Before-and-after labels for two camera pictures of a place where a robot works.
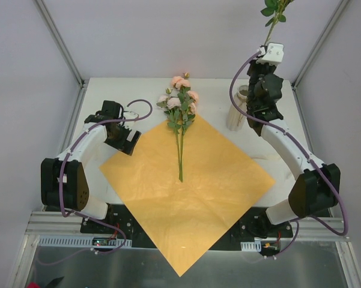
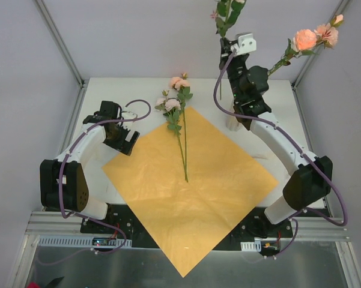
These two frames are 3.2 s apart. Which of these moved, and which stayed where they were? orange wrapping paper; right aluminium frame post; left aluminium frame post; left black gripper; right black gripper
Moved: right black gripper
Stayed: left black gripper; orange wrapping paper; left aluminium frame post; right aluminium frame post
